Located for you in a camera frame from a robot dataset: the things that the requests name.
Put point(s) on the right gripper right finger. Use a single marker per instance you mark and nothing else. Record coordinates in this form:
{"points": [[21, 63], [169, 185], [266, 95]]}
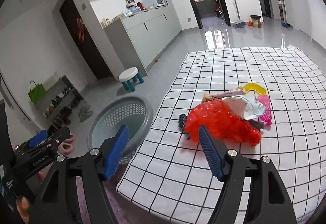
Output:
{"points": [[268, 201]]}

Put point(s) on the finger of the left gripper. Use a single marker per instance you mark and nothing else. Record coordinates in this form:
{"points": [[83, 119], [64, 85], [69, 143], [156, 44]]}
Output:
{"points": [[38, 139], [54, 137]]}

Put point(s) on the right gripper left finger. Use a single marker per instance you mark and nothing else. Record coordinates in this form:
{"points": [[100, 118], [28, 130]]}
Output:
{"points": [[57, 201]]}

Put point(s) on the grey cloth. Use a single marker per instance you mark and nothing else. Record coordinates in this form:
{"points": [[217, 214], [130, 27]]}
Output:
{"points": [[258, 125]]}

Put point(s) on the pink plastic shuttlecock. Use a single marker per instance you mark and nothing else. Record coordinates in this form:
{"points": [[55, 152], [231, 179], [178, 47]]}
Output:
{"points": [[266, 116]]}

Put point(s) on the white wet wipes packet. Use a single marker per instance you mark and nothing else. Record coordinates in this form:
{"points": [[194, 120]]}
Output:
{"points": [[252, 107]]}

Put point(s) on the red plastic bag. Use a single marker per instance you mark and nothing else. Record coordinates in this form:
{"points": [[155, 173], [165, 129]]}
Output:
{"points": [[217, 116]]}

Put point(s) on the pink snack wrapper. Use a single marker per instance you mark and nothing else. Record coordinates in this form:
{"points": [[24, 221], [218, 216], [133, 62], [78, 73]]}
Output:
{"points": [[233, 92]]}

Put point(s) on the yellow plastic lid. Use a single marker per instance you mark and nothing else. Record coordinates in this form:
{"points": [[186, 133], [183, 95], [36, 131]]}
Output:
{"points": [[255, 88]]}

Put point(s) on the small trash bin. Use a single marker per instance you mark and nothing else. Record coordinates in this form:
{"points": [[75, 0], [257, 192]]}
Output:
{"points": [[256, 21]]}

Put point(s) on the person's left hand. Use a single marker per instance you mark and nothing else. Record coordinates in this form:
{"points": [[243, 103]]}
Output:
{"points": [[22, 203]]}

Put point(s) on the pink slipper far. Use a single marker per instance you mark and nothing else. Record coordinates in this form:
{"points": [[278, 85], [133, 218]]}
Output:
{"points": [[71, 139]]}

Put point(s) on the grey shoe front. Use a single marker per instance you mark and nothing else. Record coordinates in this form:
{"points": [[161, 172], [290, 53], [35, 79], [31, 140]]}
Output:
{"points": [[84, 115]]}

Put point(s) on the grey shoe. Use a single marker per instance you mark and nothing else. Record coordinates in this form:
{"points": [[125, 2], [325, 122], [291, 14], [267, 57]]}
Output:
{"points": [[84, 115], [85, 108]]}

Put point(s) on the green handbag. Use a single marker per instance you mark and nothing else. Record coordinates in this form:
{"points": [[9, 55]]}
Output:
{"points": [[37, 92]]}

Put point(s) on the grey shoe rack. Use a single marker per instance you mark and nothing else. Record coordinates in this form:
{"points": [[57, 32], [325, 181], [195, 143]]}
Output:
{"points": [[59, 96]]}

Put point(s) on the grey shoe back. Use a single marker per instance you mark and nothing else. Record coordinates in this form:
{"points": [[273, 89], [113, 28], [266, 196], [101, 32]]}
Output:
{"points": [[85, 108]]}

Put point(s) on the grey perforated laundry basket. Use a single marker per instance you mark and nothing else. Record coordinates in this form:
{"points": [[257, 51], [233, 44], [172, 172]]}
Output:
{"points": [[134, 112]]}

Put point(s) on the black white checkered tablecloth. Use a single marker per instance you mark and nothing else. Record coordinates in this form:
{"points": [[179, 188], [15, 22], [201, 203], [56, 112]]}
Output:
{"points": [[169, 175]]}

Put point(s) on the white teal child stool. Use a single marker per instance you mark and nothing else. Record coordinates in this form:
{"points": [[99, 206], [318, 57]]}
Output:
{"points": [[129, 75]]}

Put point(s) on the dark wooden door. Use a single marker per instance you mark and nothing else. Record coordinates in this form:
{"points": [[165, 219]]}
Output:
{"points": [[83, 40]]}

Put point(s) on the grey sideboard cabinet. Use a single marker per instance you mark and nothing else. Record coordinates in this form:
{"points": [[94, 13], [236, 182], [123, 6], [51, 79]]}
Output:
{"points": [[140, 39]]}

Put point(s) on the white microwave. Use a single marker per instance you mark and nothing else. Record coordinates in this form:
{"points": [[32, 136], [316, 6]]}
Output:
{"points": [[154, 3]]}

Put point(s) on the broom with blue dustpan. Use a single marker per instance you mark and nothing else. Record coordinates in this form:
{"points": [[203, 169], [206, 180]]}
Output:
{"points": [[239, 23]]}

